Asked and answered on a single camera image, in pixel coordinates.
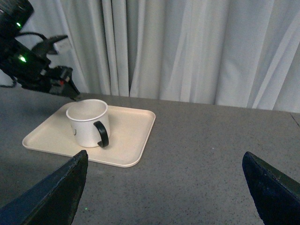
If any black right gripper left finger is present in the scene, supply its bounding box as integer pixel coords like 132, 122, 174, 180
0, 150, 88, 225

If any white pleated curtain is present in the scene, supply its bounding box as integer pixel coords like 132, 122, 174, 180
24, 0, 300, 113

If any cream rectangular plate tray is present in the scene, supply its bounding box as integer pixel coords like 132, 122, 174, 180
22, 103, 156, 167

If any white smiley mug black handle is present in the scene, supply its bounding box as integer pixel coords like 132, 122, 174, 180
66, 99, 111, 148

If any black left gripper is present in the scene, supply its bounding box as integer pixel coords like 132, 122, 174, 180
42, 66, 80, 100

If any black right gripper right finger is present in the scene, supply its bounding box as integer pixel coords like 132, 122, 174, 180
242, 151, 300, 225

